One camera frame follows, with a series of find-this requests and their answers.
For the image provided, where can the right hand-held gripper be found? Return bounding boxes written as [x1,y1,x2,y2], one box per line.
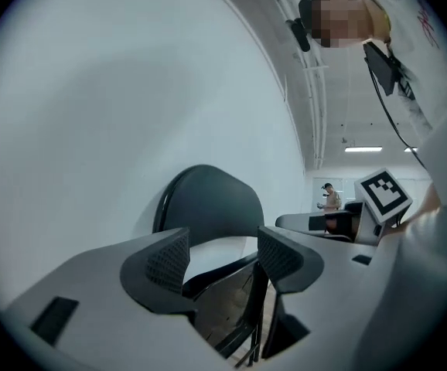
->
[275,167,414,247]

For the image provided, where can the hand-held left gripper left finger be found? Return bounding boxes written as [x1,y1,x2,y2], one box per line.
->
[5,226,224,371]

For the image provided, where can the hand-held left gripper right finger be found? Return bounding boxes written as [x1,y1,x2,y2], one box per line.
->
[258,226,406,371]

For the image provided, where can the black folding chair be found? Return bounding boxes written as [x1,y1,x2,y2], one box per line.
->
[152,164,283,369]

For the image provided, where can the person's right forearm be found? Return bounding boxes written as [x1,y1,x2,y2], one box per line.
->
[419,182,444,216]

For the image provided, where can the black chest device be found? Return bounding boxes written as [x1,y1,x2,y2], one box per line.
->
[363,40,403,97]

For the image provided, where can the grey sweatshirt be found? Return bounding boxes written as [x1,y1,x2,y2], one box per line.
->
[357,0,447,371]

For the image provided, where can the person's head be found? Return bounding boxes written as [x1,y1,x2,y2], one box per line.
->
[299,0,393,49]

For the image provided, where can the black chest cable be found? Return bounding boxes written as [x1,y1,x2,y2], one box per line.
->
[367,62,430,170]

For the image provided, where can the white wall conduit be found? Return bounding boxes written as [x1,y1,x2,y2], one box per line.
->
[269,0,329,170]

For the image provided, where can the black head-worn camera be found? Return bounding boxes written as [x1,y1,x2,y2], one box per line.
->
[285,17,312,53]

